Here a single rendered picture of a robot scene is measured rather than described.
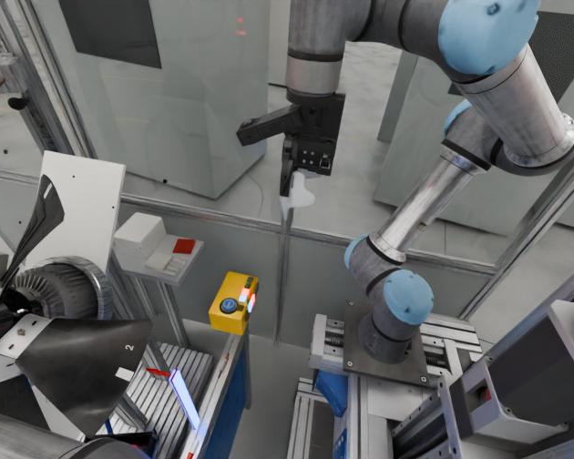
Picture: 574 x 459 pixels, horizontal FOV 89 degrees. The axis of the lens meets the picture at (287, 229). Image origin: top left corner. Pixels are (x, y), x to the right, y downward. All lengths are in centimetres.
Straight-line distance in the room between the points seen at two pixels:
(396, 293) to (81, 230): 88
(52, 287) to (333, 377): 79
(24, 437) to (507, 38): 61
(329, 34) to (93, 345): 72
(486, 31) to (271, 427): 179
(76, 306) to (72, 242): 21
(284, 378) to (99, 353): 133
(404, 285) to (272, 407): 130
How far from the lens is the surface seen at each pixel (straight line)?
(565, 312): 48
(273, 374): 195
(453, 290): 144
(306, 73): 42
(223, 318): 88
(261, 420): 187
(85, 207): 103
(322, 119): 46
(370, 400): 95
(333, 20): 42
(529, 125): 54
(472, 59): 36
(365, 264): 80
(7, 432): 48
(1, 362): 95
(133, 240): 131
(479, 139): 73
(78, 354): 79
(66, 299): 94
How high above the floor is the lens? 181
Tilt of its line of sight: 41 degrees down
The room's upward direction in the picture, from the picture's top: 5 degrees clockwise
